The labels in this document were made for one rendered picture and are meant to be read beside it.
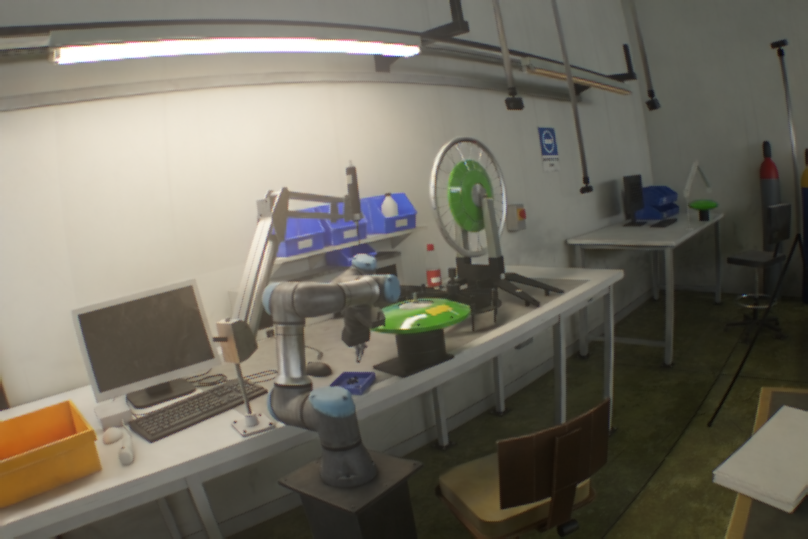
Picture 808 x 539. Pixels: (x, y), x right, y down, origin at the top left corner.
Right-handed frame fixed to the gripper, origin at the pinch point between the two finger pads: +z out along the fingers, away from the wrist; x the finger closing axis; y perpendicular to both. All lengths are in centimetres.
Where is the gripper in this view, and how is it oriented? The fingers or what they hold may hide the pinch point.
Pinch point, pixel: (358, 361)
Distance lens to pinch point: 158.5
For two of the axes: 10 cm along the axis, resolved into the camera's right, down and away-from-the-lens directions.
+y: -6.1, -5.0, 6.1
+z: -1.6, 8.3, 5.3
